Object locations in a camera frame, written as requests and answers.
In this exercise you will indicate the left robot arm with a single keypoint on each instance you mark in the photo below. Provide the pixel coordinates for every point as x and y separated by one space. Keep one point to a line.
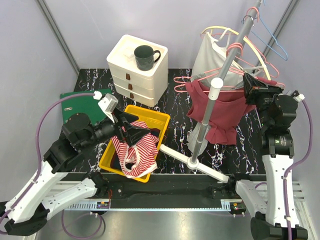
31 208

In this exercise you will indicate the grey clothes rack pole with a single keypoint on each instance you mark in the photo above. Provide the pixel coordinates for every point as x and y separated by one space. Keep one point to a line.
215 87

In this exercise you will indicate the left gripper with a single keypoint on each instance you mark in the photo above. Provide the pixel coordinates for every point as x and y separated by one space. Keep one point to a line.
132 134

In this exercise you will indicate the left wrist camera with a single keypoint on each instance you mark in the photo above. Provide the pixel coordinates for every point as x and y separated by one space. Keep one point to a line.
107 103

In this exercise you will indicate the white drawer unit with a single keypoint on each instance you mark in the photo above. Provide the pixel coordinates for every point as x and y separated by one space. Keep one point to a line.
144 87

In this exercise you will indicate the cream plastic hanger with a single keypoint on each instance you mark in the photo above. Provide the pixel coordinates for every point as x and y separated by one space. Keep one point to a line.
246 40

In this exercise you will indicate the white rack base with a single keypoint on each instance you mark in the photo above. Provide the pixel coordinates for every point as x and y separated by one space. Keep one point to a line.
196 165

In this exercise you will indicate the maroon tank top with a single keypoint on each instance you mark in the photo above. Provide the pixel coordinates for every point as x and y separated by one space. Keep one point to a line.
228 110

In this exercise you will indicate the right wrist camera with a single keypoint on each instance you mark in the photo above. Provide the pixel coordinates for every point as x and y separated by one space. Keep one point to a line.
296 95

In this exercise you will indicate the light blue wire hanger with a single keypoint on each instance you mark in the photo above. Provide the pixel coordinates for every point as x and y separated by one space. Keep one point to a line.
272 45

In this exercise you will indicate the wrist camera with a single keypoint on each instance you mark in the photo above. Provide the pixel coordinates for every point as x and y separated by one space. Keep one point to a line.
296 95
107 103

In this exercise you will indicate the red white striped tank top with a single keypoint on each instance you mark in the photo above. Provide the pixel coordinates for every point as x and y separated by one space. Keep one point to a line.
138 160

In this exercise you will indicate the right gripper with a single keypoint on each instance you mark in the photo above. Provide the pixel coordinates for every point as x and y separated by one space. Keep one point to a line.
254 88

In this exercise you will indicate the dark green mug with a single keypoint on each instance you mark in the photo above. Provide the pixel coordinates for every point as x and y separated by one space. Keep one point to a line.
146 57

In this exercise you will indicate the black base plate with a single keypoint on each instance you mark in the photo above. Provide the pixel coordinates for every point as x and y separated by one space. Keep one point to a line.
166 191

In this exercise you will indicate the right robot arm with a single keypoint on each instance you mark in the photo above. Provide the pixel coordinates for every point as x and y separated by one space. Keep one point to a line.
276 217

